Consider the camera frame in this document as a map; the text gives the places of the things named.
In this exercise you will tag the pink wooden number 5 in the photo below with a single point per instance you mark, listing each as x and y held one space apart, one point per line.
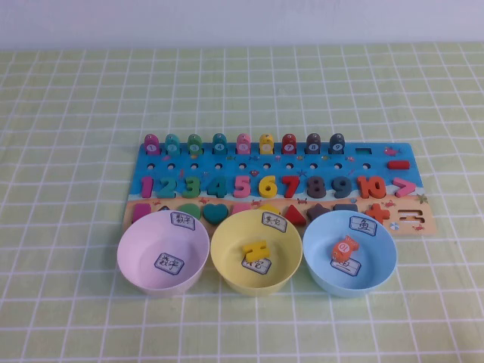
242 188

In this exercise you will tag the brown-grey fish piece number 8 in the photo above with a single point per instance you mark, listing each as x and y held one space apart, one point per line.
313 143

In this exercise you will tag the brown-grey star shape piece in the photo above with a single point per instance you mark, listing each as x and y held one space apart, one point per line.
317 211

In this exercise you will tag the red fish piece number 7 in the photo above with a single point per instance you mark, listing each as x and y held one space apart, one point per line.
289 144

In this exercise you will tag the red minus sign piece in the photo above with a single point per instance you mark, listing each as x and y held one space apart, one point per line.
398 165

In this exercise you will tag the yellow shape piece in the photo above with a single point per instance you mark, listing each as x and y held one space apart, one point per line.
267 207

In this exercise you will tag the green rounded shape piece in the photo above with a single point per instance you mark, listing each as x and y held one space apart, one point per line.
191 210

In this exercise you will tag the yellow plastic bowl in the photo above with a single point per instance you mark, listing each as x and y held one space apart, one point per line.
227 249

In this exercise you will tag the dark teal fish piece 4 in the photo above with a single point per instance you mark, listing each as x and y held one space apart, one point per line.
219 144

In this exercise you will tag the green fish piece number 3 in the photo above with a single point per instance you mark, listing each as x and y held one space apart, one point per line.
194 144

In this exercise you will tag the slate wooden number 9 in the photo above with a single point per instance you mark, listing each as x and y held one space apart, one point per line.
343 185

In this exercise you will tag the light blue plastic bowl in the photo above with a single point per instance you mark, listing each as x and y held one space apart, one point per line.
317 249

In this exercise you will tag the yellow wooden number 6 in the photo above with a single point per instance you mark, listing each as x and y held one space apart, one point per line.
267 188

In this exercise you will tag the magenta wooden number 1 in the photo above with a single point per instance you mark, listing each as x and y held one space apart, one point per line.
146 187

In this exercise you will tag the blue sea-themed puzzle board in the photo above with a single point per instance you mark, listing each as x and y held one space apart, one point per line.
325 172

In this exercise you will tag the teal fish piece number 2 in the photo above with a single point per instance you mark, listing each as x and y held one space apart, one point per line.
172 144

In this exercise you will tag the magenta rounded shape piece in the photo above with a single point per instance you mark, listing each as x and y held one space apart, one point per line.
141 210

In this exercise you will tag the orange fish piece number 10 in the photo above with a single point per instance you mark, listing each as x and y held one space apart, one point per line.
342 247

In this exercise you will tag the yellow fish piece number 6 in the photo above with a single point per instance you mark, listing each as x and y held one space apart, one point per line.
267 144

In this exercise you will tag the pink plastic bowl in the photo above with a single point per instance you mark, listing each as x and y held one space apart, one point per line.
143 246

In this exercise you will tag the teal heart shape piece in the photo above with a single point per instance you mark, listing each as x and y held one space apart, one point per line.
215 213

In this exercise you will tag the slate rectangle shape piece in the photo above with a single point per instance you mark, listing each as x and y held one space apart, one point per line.
345 208

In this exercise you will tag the pink fish piece number 5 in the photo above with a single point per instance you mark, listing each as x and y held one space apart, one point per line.
244 144

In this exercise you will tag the green wooden number 3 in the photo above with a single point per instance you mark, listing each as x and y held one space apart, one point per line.
193 187

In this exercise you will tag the slate fish piece number 9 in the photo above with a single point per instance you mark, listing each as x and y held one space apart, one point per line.
337 143

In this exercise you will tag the red plus sign piece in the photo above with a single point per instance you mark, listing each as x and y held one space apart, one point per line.
378 213

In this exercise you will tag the red wooden number 7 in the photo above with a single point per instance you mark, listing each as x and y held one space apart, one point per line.
291 183

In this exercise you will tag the teal wooden number 2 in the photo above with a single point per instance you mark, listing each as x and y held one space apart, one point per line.
166 188

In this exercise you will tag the brown-grey wooden number 8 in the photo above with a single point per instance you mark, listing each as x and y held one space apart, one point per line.
317 187

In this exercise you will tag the pink greater-than sign piece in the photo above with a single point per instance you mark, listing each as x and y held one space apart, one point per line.
407 187

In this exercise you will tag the magenta fish piece number 1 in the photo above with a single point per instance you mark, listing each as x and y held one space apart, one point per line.
151 145

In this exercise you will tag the orange wooden number 10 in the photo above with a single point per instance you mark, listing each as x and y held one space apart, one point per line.
363 187

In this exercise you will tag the pink shape piece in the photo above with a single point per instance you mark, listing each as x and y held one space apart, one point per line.
242 207

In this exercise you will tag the yellow equals sign piece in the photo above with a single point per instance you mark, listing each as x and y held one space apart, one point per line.
256 249

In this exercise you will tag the red triangle shape piece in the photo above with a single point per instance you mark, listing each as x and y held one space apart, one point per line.
295 216

